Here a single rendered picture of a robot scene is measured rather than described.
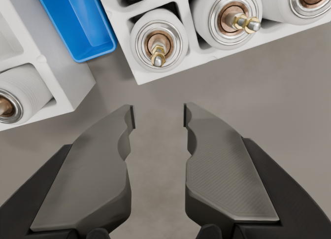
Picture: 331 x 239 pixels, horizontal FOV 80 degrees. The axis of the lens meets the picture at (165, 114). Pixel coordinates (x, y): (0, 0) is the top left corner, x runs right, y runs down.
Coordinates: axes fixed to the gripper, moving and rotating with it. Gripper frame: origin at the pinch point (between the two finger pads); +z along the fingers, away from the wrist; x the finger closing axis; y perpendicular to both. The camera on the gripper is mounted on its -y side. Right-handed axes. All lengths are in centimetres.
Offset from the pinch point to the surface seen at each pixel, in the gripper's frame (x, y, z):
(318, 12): 23.6, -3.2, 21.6
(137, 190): -13, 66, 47
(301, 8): 20.8, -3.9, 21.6
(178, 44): 2.8, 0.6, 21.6
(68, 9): -22.4, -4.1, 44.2
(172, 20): 1.9, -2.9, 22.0
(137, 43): -3.6, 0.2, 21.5
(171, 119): 2, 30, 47
